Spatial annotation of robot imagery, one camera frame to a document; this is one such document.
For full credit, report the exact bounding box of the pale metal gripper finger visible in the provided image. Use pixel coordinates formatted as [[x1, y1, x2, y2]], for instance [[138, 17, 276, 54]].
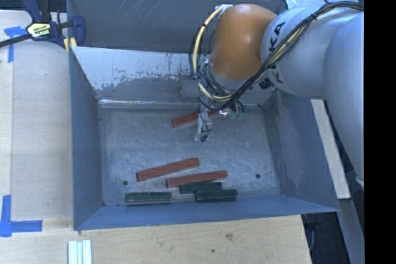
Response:
[[202, 114, 215, 137], [194, 113, 206, 142]]

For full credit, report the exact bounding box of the red-brown flat block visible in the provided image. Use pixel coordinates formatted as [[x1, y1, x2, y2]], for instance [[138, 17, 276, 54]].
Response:
[[165, 169, 229, 189], [136, 157, 200, 182], [171, 110, 218, 129]]

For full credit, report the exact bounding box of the grey metal bin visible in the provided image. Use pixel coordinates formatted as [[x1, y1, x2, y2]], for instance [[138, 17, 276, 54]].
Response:
[[64, 0, 342, 232]]

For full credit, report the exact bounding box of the dark green flat block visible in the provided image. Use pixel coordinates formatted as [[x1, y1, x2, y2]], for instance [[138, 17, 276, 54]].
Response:
[[125, 191, 173, 205], [178, 181, 224, 195], [195, 189, 239, 203]]

